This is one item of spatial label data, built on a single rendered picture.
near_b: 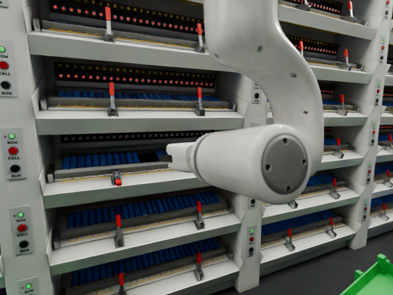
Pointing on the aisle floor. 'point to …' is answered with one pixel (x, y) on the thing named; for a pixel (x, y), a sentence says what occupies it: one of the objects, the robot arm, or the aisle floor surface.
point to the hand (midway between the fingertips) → (180, 155)
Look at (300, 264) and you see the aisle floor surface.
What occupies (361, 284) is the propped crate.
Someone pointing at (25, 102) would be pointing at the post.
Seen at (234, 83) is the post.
